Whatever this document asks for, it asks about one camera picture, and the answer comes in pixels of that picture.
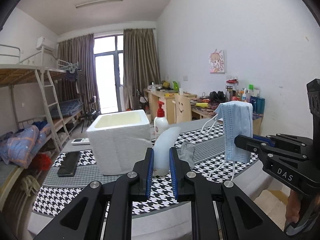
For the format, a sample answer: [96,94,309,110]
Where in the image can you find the cartoon wall poster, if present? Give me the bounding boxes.
[209,49,225,74]

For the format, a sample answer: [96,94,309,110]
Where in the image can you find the white lotion bottle red pump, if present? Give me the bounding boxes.
[154,101,169,140]

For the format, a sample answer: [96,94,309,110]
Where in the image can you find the white air conditioner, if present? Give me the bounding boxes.
[36,37,54,53]

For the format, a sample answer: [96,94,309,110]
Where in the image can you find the black smartphone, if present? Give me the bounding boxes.
[57,151,81,178]

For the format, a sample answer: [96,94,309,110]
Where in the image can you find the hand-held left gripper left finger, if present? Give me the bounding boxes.
[32,147,155,240]

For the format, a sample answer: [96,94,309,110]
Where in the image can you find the dark hanging clothes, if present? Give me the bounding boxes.
[65,69,78,82]

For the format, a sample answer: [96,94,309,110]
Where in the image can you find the wooden chair with smiley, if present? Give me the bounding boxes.
[174,94,192,124]

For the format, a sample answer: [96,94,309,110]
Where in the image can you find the white foam box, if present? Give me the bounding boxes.
[86,109,152,176]

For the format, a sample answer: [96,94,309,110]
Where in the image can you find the ceiling tube light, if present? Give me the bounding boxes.
[76,0,124,8]

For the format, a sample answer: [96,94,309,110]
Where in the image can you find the black folding chair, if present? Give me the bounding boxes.
[80,96,98,133]

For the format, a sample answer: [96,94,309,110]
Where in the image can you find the wooden desk with patterned mat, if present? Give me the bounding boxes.
[191,102,264,135]

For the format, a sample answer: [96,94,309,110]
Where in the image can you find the blue face mask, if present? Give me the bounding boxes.
[201,102,253,180]

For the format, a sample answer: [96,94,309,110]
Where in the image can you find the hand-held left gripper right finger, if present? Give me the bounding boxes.
[169,147,292,240]

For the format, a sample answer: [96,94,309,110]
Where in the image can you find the metal bunk bed with ladder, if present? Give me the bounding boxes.
[0,44,70,205]

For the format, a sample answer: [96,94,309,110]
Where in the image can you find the cluster of toiletry bottles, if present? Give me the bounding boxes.
[225,79,265,114]

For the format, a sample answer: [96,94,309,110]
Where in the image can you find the person's right hand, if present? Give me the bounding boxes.
[286,189,302,224]

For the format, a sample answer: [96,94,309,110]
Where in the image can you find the light wooden desk with drawers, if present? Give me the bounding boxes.
[144,90,198,124]

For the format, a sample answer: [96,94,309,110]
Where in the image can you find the brown curtain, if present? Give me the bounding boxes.
[123,28,161,110]
[57,33,100,115]

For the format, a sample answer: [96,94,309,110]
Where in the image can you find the houndstooth tablecloth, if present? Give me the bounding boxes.
[32,119,259,217]

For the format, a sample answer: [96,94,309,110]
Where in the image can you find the beige cloth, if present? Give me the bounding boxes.
[20,175,38,193]

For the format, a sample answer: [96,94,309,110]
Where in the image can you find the blue orange plaid quilt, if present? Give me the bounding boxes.
[0,124,53,168]

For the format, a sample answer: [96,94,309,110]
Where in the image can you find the blue plaid mattress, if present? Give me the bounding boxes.
[47,99,83,118]

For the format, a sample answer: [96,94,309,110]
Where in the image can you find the glass balcony door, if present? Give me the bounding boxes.
[93,35,125,114]

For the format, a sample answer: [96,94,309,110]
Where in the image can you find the black headphones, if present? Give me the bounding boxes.
[209,91,225,103]

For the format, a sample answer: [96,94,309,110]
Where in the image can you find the red bag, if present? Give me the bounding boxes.
[31,153,52,170]

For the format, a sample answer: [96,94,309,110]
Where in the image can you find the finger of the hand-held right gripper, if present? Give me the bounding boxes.
[234,134,313,160]
[252,133,313,146]

